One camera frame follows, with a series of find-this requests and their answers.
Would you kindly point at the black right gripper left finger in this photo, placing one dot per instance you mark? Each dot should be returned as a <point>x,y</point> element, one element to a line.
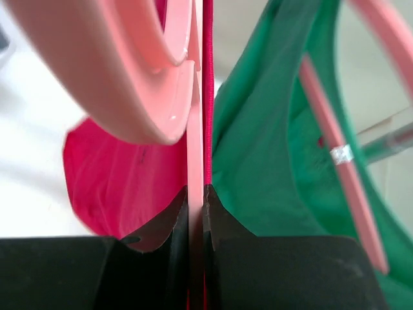
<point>148,269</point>

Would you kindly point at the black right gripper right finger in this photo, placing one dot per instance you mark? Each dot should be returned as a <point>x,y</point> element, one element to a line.
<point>244,271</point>

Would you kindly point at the pink red t shirt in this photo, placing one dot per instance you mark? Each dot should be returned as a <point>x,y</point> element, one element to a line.
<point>115,186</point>

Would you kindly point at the pink hanger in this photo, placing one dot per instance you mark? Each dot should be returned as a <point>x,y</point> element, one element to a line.
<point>138,78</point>
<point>396,37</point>

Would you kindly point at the green tank top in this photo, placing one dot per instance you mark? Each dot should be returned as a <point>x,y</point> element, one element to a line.
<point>272,166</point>

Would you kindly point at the metal clothes rack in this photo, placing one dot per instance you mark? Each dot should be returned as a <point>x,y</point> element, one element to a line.
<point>388,144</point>

